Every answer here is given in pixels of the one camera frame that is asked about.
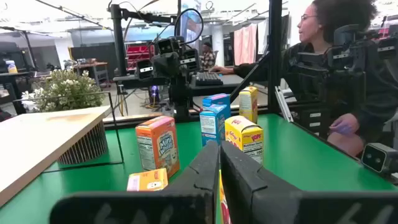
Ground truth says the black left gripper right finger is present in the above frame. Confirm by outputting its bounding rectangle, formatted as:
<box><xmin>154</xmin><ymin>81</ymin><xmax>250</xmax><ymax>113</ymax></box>
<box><xmin>220</xmin><ymin>140</ymin><xmax>398</xmax><ymax>224</ymax></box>

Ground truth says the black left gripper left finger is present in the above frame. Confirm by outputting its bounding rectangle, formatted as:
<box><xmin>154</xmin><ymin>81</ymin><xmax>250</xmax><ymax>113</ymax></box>
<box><xmin>49</xmin><ymin>140</ymin><xmax>221</xmax><ymax>224</ymax></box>

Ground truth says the yellow Corn Pops cereal box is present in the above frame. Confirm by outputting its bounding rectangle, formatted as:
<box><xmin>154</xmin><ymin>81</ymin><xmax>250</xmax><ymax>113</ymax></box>
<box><xmin>238</xmin><ymin>86</ymin><xmax>259</xmax><ymax>124</ymax></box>
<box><xmin>224</xmin><ymin>115</ymin><xmax>265</xmax><ymax>166</ymax></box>
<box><xmin>218</xmin><ymin>169</ymin><xmax>233</xmax><ymax>224</ymax></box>

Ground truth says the orange Mini Wheats cereal box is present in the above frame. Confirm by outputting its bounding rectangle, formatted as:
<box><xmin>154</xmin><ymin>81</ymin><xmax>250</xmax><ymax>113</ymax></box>
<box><xmin>126</xmin><ymin>167</ymin><xmax>169</xmax><ymax>192</ymax></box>
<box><xmin>135</xmin><ymin>115</ymin><xmax>181</xmax><ymax>179</ymax></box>

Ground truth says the blue Rice Krispies cereal box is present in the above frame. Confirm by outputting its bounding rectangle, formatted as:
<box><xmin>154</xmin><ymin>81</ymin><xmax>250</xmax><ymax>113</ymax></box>
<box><xmin>199</xmin><ymin>104</ymin><xmax>231</xmax><ymax>147</ymax></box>
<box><xmin>202</xmin><ymin>93</ymin><xmax>231</xmax><ymax>110</ymax></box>

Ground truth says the wooden shelf with black legs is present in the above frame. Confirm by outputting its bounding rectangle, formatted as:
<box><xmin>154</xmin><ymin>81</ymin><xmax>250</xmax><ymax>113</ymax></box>
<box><xmin>0</xmin><ymin>91</ymin><xmax>124</xmax><ymax>208</ymax></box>

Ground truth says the person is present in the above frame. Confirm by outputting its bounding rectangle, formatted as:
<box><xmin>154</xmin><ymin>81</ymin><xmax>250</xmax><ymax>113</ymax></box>
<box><xmin>198</xmin><ymin>42</ymin><xmax>218</xmax><ymax>71</ymax></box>
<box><xmin>208</xmin><ymin>0</ymin><xmax>398</xmax><ymax>158</ymax></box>

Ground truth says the backlit computer keyboard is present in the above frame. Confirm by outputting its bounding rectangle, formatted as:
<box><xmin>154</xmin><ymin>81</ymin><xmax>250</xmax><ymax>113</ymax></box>
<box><xmin>195</xmin><ymin>71</ymin><xmax>224</xmax><ymax>87</ymax></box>

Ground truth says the green table mat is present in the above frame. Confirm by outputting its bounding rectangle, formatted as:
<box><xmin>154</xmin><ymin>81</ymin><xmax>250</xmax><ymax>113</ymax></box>
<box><xmin>0</xmin><ymin>113</ymin><xmax>398</xmax><ymax>224</ymax></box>

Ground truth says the dark computer desk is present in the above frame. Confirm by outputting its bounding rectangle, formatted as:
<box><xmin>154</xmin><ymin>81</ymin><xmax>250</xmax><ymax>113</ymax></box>
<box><xmin>189</xmin><ymin>73</ymin><xmax>246</xmax><ymax>97</ymax></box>

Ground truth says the wooden workbench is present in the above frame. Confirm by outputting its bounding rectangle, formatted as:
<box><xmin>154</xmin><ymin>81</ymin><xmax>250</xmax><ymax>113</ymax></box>
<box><xmin>73</xmin><ymin>60</ymin><xmax>111</xmax><ymax>88</ymax></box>

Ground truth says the pink hanging cloth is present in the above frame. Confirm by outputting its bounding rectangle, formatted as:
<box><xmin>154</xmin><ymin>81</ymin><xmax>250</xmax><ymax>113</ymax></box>
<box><xmin>233</xmin><ymin>23</ymin><xmax>258</xmax><ymax>66</ymax></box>

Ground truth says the black drawer unit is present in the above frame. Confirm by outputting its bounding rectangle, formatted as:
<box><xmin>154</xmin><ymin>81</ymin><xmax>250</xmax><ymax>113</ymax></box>
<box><xmin>289</xmin><ymin>99</ymin><xmax>330</xmax><ymax>138</ymax></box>

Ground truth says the flowering plant in ribbed pot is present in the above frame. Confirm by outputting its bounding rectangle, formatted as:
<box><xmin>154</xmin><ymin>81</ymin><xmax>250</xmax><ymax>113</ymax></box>
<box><xmin>21</xmin><ymin>67</ymin><xmax>109</xmax><ymax>166</ymax></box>

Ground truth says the black metal rig frame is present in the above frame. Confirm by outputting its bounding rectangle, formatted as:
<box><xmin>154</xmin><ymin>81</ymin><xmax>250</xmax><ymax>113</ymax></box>
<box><xmin>104</xmin><ymin>0</ymin><xmax>398</xmax><ymax>187</ymax></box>

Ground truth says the black stereo camera box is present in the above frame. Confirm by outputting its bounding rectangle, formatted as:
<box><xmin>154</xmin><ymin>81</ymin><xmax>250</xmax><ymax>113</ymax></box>
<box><xmin>360</xmin><ymin>142</ymin><xmax>398</xmax><ymax>175</ymax></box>

